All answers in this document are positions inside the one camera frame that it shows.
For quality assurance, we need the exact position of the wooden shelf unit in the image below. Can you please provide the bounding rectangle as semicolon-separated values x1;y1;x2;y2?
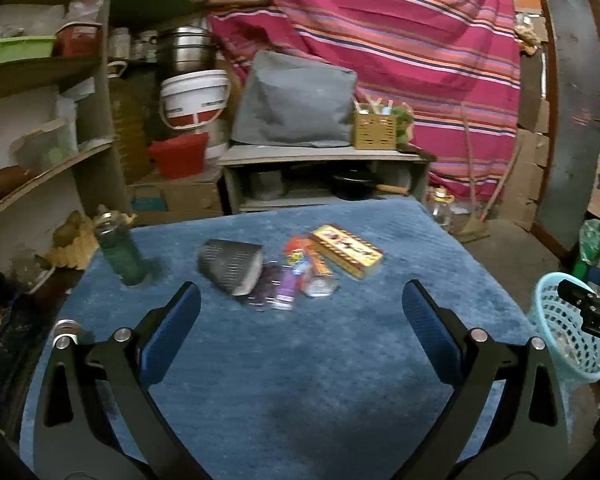
0;0;194;272

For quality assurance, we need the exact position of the red plastic basin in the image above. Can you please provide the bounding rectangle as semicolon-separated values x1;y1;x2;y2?
148;132;209;180

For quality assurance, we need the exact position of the black grey striped packet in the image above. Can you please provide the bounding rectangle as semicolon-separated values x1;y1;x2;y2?
198;240;263;297

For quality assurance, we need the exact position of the yellow oil jug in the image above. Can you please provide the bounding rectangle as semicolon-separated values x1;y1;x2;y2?
107;60;152;184

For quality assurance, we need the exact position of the green plastic tray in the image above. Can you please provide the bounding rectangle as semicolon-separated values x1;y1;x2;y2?
0;36;56;65

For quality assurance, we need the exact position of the clear yellow-cap bottle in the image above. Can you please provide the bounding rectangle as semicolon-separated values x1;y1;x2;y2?
426;186;455;231

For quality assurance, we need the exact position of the steel pot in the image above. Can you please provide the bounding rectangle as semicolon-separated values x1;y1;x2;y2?
157;26;216;74

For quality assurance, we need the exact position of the colourful snack wrapper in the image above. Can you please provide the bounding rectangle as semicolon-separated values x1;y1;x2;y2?
273;237;338;310

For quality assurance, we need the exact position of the white plastic bucket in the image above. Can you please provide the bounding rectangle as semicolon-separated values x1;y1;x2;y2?
159;70;232;131

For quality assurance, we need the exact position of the light blue trash basket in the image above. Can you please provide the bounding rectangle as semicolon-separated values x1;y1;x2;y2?
527;272;600;384

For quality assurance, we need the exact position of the yellow wicker utensil basket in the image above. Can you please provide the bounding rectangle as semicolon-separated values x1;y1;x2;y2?
353;98;398;151

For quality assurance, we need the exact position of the yellow red box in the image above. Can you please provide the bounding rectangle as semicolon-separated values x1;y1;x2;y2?
309;224;384;280

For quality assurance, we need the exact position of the brown door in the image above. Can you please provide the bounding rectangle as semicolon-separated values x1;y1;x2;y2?
531;0;600;258

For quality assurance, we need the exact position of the pink striped curtain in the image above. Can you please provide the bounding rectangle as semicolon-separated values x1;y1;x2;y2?
209;0;520;202

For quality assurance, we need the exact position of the grey side table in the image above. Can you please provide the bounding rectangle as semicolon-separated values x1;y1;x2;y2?
218;144;436;214

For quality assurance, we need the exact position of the grey cushion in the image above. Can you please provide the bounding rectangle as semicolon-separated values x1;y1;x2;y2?
232;51;358;148

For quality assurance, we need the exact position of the wooden broom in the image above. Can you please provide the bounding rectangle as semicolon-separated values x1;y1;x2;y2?
452;102;524;245

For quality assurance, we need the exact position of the green glass jar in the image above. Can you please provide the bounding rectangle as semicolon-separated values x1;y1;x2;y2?
93;205;147;286

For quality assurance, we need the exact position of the blue textured table cloth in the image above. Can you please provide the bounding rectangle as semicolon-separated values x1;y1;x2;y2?
60;200;533;479

